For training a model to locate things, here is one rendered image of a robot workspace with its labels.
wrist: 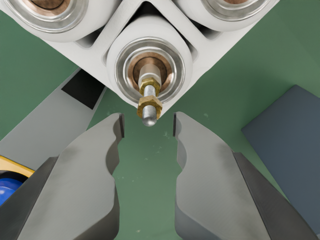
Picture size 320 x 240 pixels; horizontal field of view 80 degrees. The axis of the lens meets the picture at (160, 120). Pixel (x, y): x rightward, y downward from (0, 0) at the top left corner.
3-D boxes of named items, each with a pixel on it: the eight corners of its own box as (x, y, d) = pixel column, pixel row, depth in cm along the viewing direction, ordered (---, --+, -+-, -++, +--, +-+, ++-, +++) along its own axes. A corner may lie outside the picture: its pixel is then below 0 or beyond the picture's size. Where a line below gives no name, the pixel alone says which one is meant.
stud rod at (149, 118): (153, 86, 19) (154, 128, 13) (144, 83, 19) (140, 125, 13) (155, 76, 19) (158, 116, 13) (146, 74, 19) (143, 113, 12)
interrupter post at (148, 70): (146, 57, 20) (145, 66, 17) (165, 69, 21) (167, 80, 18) (135, 76, 21) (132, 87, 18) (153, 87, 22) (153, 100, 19)
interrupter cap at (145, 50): (137, 18, 18) (137, 19, 18) (198, 63, 21) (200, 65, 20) (103, 82, 21) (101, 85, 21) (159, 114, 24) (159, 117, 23)
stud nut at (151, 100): (156, 119, 15) (157, 125, 14) (135, 114, 15) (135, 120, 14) (164, 97, 14) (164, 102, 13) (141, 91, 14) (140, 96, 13)
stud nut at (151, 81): (155, 98, 18) (155, 102, 18) (138, 94, 18) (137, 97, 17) (161, 79, 17) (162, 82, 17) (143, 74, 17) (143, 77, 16)
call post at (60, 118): (112, 79, 47) (62, 182, 21) (96, 99, 49) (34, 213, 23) (85, 60, 44) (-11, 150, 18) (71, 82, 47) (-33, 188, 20)
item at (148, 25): (141, 0, 32) (133, 1, 17) (186, 34, 36) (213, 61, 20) (115, 49, 37) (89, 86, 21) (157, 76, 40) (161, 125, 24)
